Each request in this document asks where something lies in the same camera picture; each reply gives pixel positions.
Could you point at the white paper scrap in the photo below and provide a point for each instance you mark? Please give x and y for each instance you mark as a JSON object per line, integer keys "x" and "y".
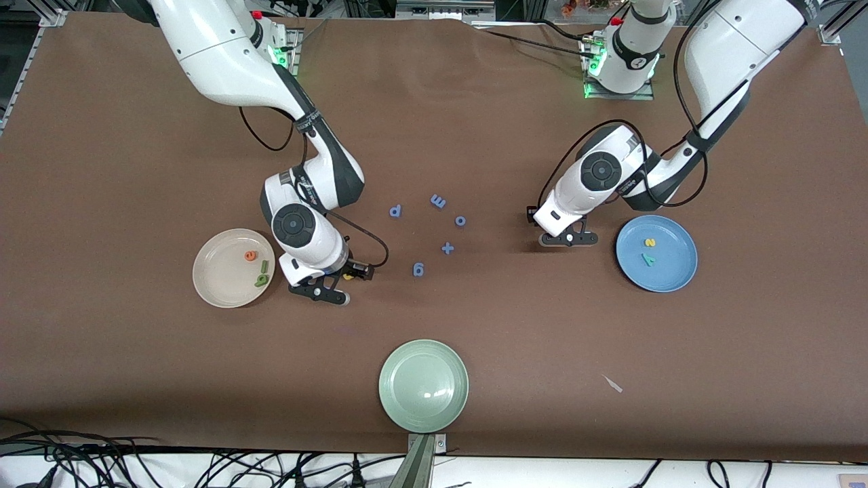
{"x": 614, "y": 385}

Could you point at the blue letter m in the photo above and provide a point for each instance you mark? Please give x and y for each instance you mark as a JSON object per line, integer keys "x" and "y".
{"x": 438, "y": 201}

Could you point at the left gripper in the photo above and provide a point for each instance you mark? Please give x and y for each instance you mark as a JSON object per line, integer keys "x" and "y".
{"x": 531, "y": 213}

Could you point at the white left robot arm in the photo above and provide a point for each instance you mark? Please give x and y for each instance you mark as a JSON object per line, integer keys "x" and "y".
{"x": 600, "y": 171}

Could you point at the aluminium frame rail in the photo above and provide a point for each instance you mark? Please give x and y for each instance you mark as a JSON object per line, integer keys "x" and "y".
{"x": 831, "y": 34}
{"x": 27, "y": 61}

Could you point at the pale beige plate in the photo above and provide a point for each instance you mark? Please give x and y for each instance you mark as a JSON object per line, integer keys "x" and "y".
{"x": 224, "y": 271}

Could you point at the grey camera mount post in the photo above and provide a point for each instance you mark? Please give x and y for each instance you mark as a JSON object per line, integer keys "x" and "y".
{"x": 417, "y": 468}

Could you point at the grey metal box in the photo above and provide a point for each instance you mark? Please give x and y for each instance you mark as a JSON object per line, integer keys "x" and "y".
{"x": 444, "y": 12}

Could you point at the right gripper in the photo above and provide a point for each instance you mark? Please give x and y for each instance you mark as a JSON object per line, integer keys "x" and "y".
{"x": 353, "y": 270}

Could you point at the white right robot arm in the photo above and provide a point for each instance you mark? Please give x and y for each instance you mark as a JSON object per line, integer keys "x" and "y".
{"x": 224, "y": 61}

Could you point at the blue letter g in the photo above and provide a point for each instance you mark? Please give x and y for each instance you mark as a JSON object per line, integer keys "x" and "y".
{"x": 422, "y": 270}

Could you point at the green letter p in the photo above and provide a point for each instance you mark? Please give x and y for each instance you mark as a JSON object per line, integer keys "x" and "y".
{"x": 266, "y": 278}

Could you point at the brown table cover sheet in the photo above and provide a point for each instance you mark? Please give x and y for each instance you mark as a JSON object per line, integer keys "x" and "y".
{"x": 434, "y": 135}

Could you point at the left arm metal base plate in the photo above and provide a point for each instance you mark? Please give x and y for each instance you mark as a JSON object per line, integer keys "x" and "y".
{"x": 620, "y": 96}

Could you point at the blue plate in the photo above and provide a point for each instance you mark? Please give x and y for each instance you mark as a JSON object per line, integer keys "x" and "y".
{"x": 671, "y": 271}

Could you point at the pale green plate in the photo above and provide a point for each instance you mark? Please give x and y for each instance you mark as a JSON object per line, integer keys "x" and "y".
{"x": 424, "y": 386}

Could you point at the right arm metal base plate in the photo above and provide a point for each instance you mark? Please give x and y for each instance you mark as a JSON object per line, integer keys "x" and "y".
{"x": 294, "y": 57}

